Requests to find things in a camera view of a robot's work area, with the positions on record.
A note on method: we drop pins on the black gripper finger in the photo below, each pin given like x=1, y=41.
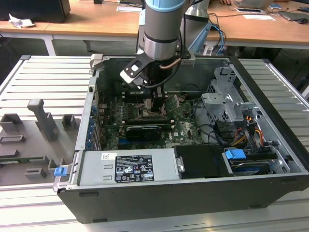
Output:
x=159, y=104
x=148, y=105

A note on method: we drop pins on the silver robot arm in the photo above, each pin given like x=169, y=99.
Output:
x=161, y=29

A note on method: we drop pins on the CPU socket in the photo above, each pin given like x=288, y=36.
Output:
x=141, y=114

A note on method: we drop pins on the black RAM stick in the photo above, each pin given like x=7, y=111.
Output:
x=131, y=96
x=149, y=120

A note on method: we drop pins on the black graphics card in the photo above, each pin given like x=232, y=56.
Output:
x=142, y=133

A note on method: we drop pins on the green motherboard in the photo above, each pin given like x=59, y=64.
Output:
x=183, y=125

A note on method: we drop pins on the metal disk bay cage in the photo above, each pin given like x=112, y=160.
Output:
x=217, y=99

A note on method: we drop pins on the white paper sheet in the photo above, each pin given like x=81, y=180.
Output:
x=258, y=17
x=125, y=9

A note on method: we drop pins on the wooden desk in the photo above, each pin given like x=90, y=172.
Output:
x=96, y=21

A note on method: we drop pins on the grey power supply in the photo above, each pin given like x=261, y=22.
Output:
x=96, y=169

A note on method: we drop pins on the hard disk in blue carrier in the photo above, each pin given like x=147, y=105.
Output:
x=235, y=154

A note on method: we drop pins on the black open PC case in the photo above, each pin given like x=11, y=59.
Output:
x=169, y=205

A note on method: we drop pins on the grey parts rack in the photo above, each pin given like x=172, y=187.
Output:
x=43, y=120

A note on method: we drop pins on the blue latch clip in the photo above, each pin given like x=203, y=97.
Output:
x=60, y=171

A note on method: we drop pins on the white framed tablet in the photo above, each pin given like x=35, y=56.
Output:
x=248, y=10

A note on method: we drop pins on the black computer tower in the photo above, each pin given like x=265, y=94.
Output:
x=31, y=10

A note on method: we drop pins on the crumpled white paper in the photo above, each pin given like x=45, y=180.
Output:
x=20, y=22

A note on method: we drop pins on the grey laptop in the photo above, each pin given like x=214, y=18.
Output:
x=292, y=15

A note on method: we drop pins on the black computer mouse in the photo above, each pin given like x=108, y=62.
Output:
x=303, y=21

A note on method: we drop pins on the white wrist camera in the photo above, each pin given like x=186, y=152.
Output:
x=125, y=76

